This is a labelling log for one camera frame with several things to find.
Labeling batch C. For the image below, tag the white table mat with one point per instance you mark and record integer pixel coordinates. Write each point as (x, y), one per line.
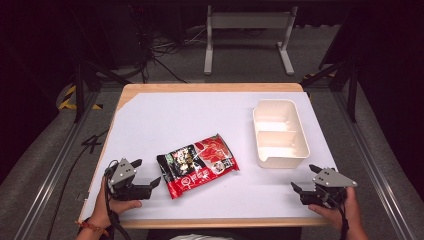
(186, 120)

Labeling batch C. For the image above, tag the aluminium floor rail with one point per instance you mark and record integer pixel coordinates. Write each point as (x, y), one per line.
(56, 166)
(373, 166)

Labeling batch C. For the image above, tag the black metal stand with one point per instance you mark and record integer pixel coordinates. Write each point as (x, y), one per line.
(351, 86)
(80, 86)

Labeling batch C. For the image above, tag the person's right hand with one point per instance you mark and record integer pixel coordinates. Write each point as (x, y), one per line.
(350, 213)

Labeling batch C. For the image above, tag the white metal stand frame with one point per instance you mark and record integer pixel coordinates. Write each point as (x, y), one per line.
(250, 20)

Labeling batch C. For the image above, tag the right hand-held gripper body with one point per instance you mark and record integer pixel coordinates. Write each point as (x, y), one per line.
(330, 181)

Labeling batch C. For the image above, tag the person's left hand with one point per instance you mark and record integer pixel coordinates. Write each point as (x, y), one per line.
(101, 211)

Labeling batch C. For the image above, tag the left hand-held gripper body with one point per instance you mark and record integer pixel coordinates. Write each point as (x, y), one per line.
(125, 186)

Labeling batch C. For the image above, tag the yellow black hazard tape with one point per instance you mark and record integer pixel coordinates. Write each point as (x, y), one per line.
(68, 100)

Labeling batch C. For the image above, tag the person's white clothing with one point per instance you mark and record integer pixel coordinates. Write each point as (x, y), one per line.
(200, 237)

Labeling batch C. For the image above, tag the wooden table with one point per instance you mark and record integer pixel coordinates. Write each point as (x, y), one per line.
(200, 87)

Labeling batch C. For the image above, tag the cream plastic divided box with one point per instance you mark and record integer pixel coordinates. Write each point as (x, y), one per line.
(280, 133)

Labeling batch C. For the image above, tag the red and black snack packet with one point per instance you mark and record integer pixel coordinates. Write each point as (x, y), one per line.
(196, 165)

